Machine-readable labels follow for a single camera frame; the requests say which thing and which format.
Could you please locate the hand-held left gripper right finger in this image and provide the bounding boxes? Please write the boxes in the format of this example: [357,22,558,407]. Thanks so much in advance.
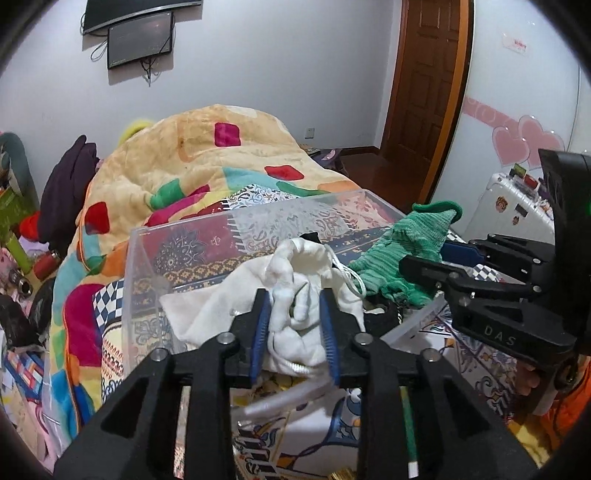
[318,287,540,480]

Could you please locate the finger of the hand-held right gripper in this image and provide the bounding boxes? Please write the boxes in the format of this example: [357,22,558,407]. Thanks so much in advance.
[398,255,579,367]
[441,233,560,289]

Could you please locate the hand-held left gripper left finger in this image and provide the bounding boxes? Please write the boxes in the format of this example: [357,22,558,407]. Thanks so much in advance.
[53,288,274,480]

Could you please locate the green knitted cloth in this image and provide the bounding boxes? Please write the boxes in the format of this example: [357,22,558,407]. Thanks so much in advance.
[348,200,464,310]

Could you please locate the white cloth garment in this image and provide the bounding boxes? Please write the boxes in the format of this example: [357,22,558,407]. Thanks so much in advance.
[159,237,368,385]

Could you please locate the clear plastic storage box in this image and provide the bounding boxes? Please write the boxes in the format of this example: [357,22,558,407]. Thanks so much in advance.
[122,188,451,480]

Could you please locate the person's right forearm orange sleeve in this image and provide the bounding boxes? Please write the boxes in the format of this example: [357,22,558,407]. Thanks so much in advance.
[538,353,591,468]

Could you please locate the person's right hand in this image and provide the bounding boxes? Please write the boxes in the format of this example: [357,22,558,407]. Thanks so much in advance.
[514,361,544,398]

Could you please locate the black cloth item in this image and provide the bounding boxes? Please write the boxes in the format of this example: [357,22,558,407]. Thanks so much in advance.
[362,298,409,344]

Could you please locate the white suitcase with stickers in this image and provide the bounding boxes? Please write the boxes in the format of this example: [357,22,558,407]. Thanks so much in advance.
[463,170,556,246]

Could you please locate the purple stool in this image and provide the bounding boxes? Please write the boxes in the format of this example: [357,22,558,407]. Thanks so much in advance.
[313,148,343,172]

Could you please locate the brown wooden door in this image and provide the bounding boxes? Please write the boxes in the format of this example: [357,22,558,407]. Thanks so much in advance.
[378,0,476,205]

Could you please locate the colourful patchwork fleece blanket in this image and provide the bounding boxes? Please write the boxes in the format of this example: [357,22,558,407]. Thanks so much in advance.
[50,105,366,441]

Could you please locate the red can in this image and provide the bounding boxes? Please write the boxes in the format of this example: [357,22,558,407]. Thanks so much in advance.
[34,253,59,281]

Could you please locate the yellow green plush item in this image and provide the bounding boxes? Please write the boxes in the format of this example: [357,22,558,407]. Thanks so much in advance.
[117,119,154,142]

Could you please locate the dark purple garment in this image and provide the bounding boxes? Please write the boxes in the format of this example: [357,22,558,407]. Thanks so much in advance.
[36,134,101,246]

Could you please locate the red fluffy item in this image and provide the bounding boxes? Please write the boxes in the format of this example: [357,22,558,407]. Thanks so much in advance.
[18,213,45,241]

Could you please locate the green cardboard box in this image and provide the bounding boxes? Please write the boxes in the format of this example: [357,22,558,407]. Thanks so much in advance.
[0,185,38,243]

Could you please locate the grey green plush toy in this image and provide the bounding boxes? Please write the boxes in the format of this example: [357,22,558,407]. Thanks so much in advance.
[0,131,40,199]

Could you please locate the pink heart wall stickers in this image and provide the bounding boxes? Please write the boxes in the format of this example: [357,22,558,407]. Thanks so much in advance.
[491,114,565,170]

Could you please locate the black monitor cable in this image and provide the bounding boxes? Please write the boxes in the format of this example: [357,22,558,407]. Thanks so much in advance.
[140,54,157,88]

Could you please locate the small black wall monitor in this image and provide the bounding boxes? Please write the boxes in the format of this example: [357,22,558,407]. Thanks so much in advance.
[106,11,175,71]

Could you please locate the large black wall television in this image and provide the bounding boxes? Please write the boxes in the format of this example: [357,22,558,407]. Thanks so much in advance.
[82,0,204,36]

